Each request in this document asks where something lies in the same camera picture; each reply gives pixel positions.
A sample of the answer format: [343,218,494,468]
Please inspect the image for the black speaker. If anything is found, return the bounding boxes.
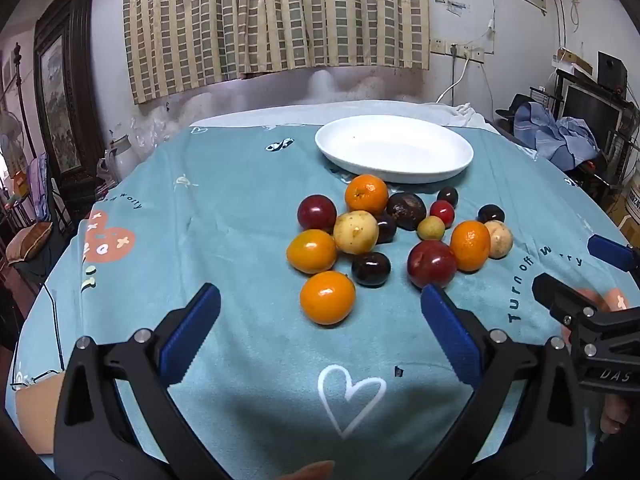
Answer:
[597,51,628,89]

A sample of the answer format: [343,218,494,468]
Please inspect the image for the black cable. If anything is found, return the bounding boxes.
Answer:
[10,282,67,392]

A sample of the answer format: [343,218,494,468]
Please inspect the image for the orange tangerine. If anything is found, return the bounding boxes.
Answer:
[450,220,491,272]
[345,174,390,214]

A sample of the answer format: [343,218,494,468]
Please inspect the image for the dark red plum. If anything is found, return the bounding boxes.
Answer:
[297,194,338,233]

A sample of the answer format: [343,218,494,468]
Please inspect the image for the clear plastic sheet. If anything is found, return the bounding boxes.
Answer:
[130,102,197,161]

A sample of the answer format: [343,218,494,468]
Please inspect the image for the white kettle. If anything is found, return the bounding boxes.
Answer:
[97,135,143,186]

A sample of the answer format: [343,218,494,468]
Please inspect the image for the small yellow plum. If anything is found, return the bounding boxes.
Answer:
[417,216,446,242]

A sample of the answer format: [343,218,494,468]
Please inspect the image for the large yellow pear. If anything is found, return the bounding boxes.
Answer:
[333,210,380,255]

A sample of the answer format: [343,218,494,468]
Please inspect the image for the white fan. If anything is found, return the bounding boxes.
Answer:
[0,110,29,177]

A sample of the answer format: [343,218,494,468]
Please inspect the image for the brown cushion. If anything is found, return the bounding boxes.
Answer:
[5,221,54,266]

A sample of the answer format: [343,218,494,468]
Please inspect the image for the checked beige curtain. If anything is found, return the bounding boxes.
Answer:
[122,0,431,106]

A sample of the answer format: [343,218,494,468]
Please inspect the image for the teal printed blanket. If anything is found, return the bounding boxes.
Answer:
[10,120,640,480]

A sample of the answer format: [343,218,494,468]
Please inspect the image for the dark monitor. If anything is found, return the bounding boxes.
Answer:
[562,82,624,152]

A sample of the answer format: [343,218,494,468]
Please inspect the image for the cardboard box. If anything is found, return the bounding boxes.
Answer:
[552,47,594,77]

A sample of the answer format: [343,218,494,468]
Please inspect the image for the white cable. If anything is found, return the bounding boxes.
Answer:
[436,57,472,106]

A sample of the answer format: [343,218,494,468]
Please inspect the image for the wire rack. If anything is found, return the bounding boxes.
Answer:
[604,129,640,187]

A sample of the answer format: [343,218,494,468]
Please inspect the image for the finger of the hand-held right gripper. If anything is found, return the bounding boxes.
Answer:
[587,234,640,279]
[531,272,602,329]

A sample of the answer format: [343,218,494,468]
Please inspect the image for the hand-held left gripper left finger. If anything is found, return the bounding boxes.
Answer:
[54,282,231,480]

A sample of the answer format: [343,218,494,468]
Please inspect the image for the smooth orange citrus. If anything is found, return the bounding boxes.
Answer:
[300,270,357,326]
[286,229,338,275]

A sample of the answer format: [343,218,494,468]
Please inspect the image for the white bucket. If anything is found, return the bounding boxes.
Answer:
[620,180,640,242]

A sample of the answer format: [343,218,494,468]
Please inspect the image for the person's left hand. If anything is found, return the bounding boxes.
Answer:
[279,459,335,480]

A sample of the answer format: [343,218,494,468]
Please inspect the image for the person's right hand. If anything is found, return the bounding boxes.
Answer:
[599,395,632,434]

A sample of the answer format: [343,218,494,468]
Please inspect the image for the red cherry tomato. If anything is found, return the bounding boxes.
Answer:
[430,200,455,226]

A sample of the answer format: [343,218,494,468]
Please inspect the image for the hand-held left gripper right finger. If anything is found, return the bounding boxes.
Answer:
[410,284,588,480]

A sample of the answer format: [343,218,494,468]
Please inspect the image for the white oval plate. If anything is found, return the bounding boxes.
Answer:
[314,114,474,184]

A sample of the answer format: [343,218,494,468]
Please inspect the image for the blue clothes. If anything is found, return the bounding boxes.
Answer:
[515,101,601,168]

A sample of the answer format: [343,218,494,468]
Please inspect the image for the black hat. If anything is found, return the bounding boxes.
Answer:
[495,94,532,121]

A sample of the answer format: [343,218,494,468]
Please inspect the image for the dark framed painting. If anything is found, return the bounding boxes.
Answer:
[32,0,103,221]

